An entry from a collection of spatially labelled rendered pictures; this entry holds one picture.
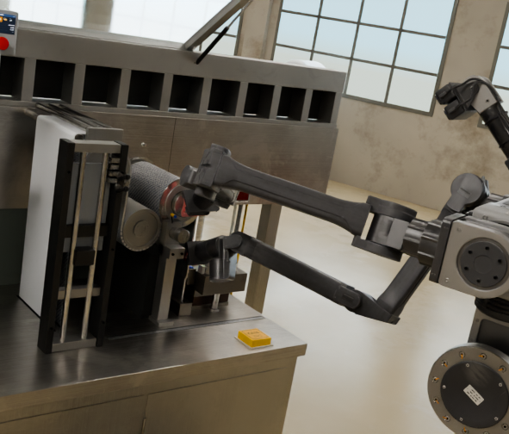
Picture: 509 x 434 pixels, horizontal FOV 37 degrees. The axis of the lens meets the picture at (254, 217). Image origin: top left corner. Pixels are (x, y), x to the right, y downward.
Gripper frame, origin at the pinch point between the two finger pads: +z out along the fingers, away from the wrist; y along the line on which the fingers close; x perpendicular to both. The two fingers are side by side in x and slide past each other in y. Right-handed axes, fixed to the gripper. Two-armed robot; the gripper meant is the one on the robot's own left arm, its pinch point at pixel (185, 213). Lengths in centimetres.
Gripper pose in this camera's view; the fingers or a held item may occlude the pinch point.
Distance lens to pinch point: 216.6
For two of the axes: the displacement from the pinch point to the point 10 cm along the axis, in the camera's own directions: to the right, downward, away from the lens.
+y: 7.9, -0.5, 6.1
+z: -5.5, 3.9, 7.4
